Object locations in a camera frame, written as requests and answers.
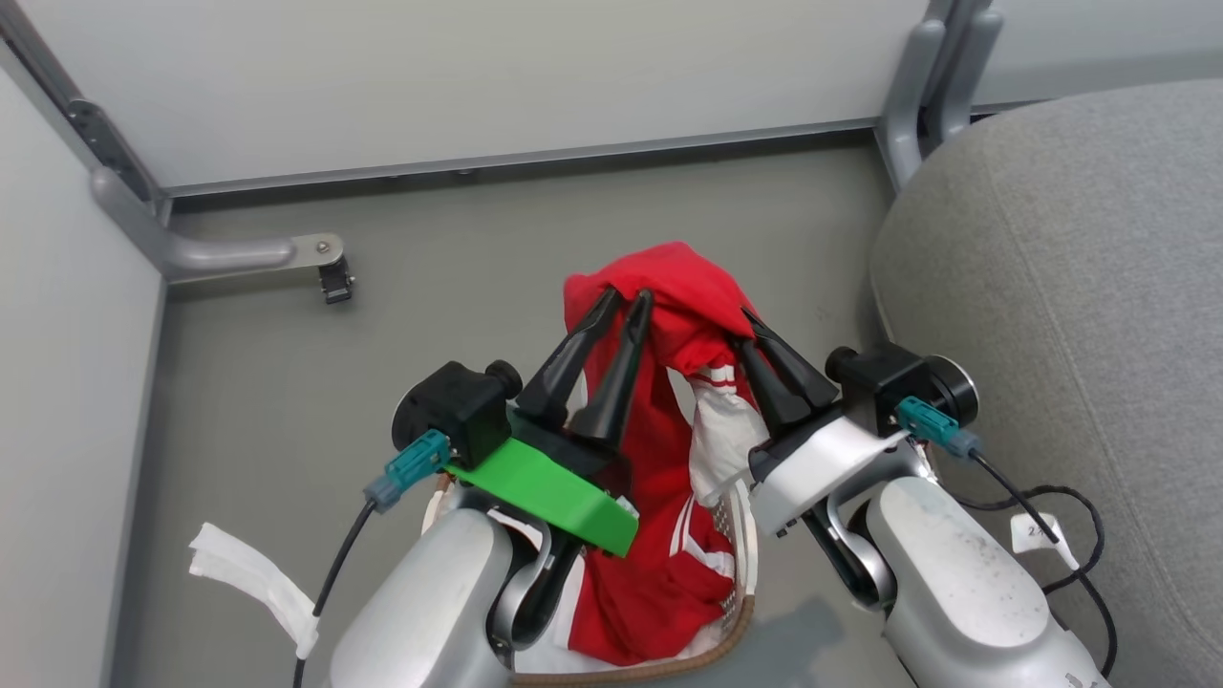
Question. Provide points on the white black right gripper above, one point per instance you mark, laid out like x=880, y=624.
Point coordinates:
x=822, y=463

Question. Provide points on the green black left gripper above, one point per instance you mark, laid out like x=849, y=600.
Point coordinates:
x=545, y=487

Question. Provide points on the red white sports garment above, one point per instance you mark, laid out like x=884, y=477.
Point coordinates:
x=688, y=296

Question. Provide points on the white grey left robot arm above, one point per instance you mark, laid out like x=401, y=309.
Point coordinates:
x=430, y=602

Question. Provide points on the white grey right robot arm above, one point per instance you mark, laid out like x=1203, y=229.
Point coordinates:
x=965, y=592

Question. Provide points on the white laundry basket brown rim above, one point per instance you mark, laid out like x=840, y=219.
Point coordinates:
x=738, y=612

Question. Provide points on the small black caster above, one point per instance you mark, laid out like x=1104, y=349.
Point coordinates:
x=335, y=283

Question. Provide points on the grey partition foot bar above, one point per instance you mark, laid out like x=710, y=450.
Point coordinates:
x=220, y=254

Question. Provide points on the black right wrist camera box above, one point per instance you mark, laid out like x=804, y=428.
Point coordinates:
x=893, y=373

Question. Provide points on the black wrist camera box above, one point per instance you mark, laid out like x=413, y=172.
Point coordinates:
x=454, y=401
x=893, y=373

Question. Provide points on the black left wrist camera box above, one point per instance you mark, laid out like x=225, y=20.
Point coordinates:
x=454, y=401

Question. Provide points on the grey partition corner post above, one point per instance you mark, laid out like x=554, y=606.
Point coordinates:
x=922, y=86

